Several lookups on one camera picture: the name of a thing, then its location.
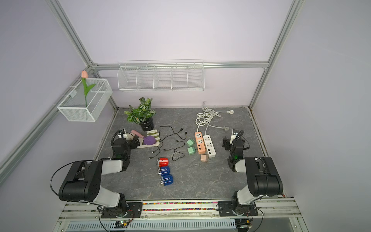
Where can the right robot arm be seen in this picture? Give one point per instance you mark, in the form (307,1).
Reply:
(262,178)

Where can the red electric shaver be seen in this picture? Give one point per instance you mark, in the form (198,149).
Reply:
(161,162)

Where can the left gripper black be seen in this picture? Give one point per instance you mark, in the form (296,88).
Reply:
(134,142)

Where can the pink stick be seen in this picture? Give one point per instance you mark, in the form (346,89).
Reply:
(137,133)

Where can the cream hand-shaped holder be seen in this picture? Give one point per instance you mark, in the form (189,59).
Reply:
(153,133)

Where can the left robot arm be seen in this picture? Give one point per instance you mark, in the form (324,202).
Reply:
(82,183)

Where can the green charger cube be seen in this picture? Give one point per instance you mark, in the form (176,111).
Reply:
(191,150)
(190,143)

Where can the white power strip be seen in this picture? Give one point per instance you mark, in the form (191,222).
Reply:
(209,146)

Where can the potted green plant black vase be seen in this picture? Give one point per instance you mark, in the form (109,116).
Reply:
(142,115)

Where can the pink artificial tulip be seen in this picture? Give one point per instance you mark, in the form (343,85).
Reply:
(87,88)

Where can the orange power strip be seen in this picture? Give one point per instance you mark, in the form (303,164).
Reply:
(200,143)

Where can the long white wire shelf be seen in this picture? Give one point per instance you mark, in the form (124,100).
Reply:
(161,75)

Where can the pink charger cube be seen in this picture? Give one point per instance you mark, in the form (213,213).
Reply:
(204,158)

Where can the white wire basket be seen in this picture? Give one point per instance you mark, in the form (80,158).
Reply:
(73,105)

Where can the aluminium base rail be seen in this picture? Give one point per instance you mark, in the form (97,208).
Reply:
(212,209)

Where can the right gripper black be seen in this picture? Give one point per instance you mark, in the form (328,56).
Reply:
(227,143)

